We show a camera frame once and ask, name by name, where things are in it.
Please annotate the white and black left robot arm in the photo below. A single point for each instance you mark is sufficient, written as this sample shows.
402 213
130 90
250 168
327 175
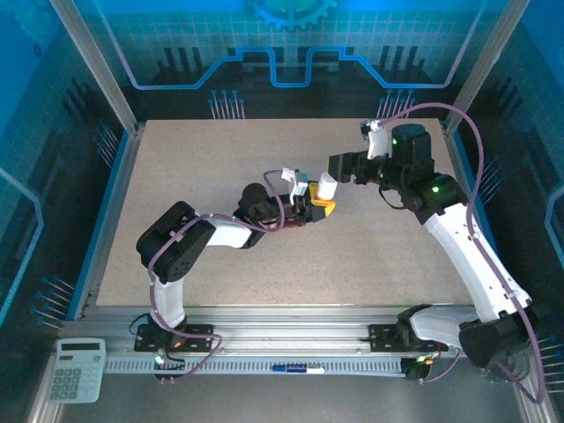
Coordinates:
176 247

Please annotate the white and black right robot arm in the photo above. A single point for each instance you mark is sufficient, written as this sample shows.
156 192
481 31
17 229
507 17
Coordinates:
467 247

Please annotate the white desk calculator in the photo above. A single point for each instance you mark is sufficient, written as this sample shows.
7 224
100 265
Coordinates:
77 372

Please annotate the blue table edge strip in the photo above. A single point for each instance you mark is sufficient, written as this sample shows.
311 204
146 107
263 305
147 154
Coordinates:
102 224
462 154

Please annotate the white orange pill bottle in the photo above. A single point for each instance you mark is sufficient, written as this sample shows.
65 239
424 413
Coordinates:
328 186

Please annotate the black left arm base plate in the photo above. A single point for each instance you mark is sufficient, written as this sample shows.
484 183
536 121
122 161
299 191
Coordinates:
200 335

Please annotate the aluminium mounting rail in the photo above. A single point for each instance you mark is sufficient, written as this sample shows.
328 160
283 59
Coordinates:
286 326

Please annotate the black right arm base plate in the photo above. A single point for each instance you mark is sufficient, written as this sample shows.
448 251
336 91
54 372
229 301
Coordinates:
381 337

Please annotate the blue and white marker pen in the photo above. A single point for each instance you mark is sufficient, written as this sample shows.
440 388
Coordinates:
297 368

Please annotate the aluminium frame post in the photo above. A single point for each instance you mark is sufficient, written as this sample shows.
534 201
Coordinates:
101 66
484 66

